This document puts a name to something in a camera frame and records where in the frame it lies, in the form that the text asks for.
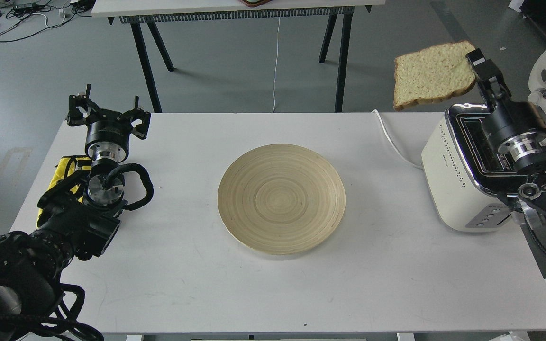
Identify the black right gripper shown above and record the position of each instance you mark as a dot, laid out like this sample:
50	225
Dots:
514	128

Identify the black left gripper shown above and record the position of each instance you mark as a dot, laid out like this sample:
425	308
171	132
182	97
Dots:
107	139

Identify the slice of bread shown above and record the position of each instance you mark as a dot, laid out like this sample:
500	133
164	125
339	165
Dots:
432	75

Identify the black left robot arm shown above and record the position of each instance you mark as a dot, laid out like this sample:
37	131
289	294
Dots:
33	299

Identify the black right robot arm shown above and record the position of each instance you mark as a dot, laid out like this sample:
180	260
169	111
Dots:
529	198

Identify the white chrome toaster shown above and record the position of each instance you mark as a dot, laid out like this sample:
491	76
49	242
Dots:
464	174

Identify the yellow black cloth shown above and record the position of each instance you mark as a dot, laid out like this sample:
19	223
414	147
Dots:
61	208

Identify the background table with black legs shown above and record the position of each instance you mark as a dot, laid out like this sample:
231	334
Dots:
167	33

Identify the brown object on background table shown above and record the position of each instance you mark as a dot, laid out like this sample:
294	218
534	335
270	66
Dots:
254	3

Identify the round wooden plate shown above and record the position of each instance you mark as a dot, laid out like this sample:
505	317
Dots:
281	199

